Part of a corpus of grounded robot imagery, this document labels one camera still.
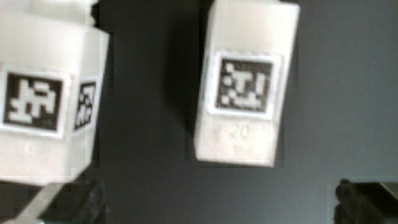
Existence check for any white table leg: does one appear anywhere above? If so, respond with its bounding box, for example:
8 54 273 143
0 0 111 186
194 0 301 167

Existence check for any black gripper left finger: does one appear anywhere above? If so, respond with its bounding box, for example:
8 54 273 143
0 181 109 224

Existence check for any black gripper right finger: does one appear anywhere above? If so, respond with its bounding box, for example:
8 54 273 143
335 179 398 224

